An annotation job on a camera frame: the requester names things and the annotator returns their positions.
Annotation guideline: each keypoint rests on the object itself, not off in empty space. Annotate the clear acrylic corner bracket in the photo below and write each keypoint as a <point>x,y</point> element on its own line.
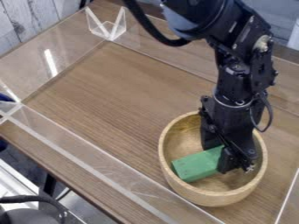
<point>107,30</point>

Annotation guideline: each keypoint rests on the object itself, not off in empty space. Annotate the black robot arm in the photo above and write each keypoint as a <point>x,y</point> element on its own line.
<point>240,35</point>

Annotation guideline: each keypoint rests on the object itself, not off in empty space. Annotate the clear acrylic front barrier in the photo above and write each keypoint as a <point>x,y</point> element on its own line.
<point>117,187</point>

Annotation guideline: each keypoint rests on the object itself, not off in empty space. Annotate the green rectangular block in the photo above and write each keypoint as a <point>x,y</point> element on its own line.
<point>198,165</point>

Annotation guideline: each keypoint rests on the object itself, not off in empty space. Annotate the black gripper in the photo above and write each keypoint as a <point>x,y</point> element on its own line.
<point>226,126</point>

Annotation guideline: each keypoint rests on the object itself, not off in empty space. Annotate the brown wooden bowl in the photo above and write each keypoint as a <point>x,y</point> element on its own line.
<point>221,189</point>

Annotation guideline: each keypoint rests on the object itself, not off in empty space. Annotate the black table leg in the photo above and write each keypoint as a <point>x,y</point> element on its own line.
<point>50,185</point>

